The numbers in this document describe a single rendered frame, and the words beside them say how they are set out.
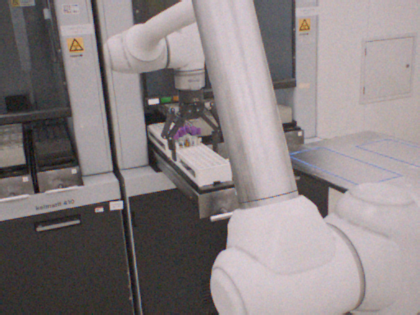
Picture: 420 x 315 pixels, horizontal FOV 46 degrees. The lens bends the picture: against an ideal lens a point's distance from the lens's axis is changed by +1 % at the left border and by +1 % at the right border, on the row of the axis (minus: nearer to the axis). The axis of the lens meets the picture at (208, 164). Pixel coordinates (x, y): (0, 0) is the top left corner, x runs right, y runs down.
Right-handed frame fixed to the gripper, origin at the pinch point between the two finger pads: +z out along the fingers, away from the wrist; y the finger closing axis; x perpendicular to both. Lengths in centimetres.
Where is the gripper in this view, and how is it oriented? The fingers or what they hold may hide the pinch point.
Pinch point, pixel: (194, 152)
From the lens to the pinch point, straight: 152.5
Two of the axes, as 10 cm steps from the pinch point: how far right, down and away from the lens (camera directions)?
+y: 9.4, -1.7, 3.1
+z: 0.6, 9.4, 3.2
